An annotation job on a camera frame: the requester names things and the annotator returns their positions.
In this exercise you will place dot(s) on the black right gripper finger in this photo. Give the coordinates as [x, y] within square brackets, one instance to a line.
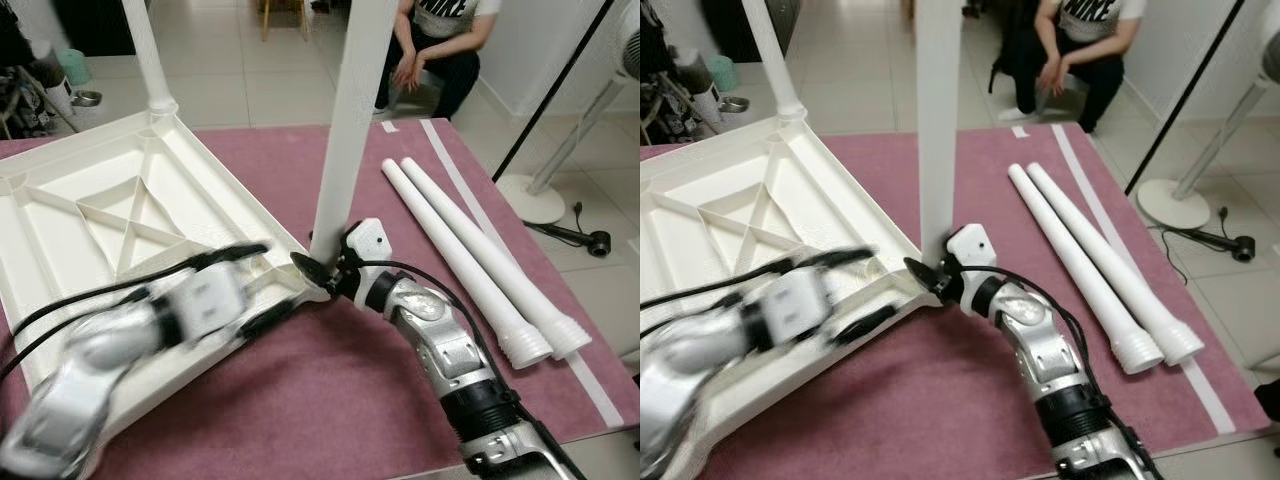
[308, 263]
[920, 268]

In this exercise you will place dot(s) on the white plastic table top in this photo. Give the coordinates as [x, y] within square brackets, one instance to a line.
[740, 195]
[100, 190]

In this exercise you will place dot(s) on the pink table cloth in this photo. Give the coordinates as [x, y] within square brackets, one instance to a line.
[330, 400]
[950, 410]

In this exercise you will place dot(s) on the long white tape strip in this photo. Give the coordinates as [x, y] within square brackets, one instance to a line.
[455, 170]
[1085, 175]

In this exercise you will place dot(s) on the grey low stool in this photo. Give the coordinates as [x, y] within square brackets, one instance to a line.
[1062, 102]
[420, 98]

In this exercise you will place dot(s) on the white standing fan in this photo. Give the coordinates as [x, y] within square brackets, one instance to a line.
[1172, 205]
[530, 200]

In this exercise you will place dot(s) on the seated person in white shirt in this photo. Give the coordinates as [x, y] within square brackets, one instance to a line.
[1085, 50]
[440, 50]

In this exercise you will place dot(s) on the black hair dryer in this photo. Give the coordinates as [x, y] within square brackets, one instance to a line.
[1235, 248]
[590, 243]

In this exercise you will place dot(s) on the metal pet bowl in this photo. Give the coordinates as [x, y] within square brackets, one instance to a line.
[87, 98]
[735, 104]

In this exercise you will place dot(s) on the black slanted pole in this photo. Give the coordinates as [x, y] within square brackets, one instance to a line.
[550, 90]
[1185, 98]

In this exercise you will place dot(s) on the grey white canister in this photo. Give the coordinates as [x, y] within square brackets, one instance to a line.
[700, 80]
[52, 75]

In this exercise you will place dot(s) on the black cabinet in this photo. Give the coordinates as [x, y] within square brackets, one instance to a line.
[100, 25]
[750, 30]

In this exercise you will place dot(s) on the clothes rack with dark clothes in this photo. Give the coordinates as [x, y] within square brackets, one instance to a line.
[20, 80]
[665, 80]

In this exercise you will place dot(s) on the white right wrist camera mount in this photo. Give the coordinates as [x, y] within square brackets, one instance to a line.
[368, 240]
[970, 245]

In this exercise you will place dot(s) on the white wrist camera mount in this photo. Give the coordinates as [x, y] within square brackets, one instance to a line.
[800, 300]
[970, 245]
[368, 240]
[210, 300]

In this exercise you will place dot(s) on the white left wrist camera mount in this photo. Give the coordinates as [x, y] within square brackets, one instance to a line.
[800, 300]
[210, 300]

